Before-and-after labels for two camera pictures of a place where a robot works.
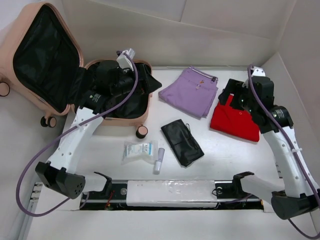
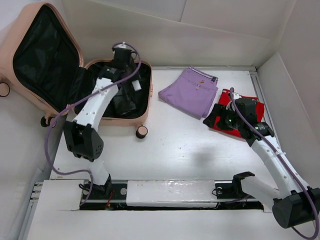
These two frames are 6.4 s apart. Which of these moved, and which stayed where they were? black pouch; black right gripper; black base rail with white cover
Moved: black pouch; black right gripper
Stayed: black base rail with white cover
